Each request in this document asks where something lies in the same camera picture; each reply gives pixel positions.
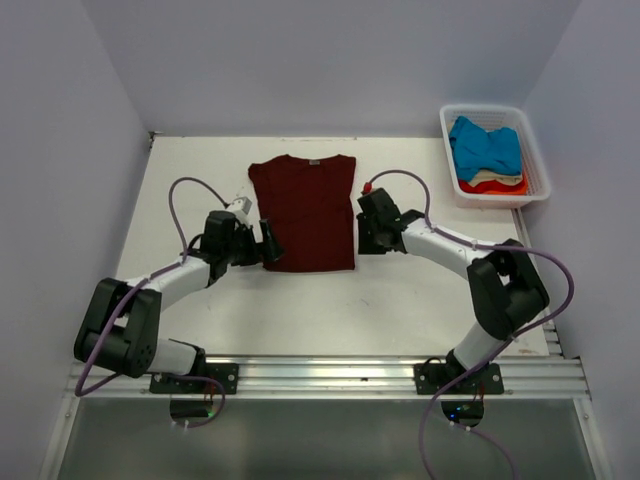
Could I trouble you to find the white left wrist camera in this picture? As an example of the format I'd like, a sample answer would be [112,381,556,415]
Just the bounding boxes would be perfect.
[226,196,252,225]

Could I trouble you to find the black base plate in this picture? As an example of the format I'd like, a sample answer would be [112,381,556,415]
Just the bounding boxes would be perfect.
[149,362,239,395]
[413,357,505,395]

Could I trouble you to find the dark red t shirt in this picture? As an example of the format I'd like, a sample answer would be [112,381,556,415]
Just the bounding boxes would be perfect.
[248,155,356,273]

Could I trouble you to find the white plastic basket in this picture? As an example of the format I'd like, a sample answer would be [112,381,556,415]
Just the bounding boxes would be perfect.
[440,104,551,209]

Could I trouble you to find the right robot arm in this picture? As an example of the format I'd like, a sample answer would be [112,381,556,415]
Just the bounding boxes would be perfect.
[356,183,549,394]

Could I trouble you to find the orange red t shirt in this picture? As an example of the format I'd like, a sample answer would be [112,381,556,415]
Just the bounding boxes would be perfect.
[458,177,528,195]

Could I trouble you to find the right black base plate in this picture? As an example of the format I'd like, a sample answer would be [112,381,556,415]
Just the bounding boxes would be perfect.
[413,357,505,395]

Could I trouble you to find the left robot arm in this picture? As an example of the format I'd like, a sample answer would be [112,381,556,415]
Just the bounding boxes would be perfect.
[74,210,284,393]

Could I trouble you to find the cream t shirt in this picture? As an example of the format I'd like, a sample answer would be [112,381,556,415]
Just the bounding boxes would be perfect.
[469,169,523,186]

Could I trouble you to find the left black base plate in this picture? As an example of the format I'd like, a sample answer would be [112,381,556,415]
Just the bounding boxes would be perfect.
[149,362,239,395]

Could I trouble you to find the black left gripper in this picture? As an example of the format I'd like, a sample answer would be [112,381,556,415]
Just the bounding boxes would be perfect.
[222,218,283,265]

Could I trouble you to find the aluminium mounting rail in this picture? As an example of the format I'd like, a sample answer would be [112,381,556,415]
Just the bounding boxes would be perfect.
[64,353,591,401]

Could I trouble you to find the blue t shirt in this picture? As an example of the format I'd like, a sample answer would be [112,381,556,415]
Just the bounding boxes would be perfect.
[448,116,522,182]

